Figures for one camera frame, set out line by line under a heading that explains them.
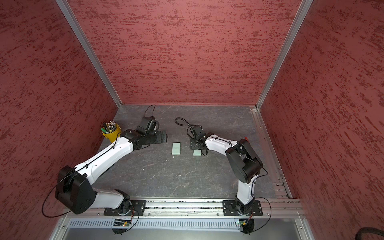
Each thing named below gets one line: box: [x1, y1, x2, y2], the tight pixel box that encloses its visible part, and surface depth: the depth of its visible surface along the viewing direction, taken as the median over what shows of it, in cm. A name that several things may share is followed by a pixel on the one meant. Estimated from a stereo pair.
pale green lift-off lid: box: [193, 149, 202, 157], surface depth 93 cm
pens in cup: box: [100, 120, 117, 134], surface depth 91 cm
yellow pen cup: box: [101, 123, 122, 143], surface depth 94 cm
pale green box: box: [171, 142, 181, 156], surface depth 96 cm
